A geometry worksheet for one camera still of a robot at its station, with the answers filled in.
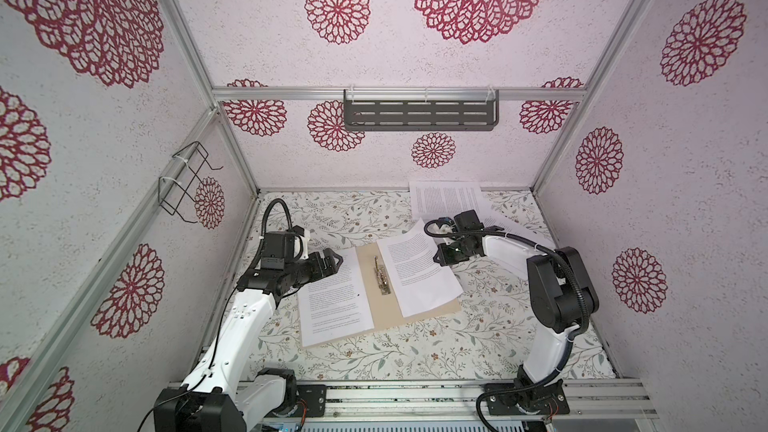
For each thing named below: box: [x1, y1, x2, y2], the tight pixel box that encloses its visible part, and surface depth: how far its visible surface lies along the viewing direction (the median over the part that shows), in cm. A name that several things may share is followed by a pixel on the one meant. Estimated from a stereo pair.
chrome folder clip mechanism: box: [374, 256, 391, 295], surface depth 97 cm
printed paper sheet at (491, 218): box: [478, 209, 555, 251], surface depth 113 cm
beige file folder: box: [304, 242, 464, 349], surface depth 91 cm
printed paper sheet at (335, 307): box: [297, 247, 375, 348], surface depth 91 cm
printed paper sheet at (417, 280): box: [376, 218, 464, 318], surface depth 97 cm
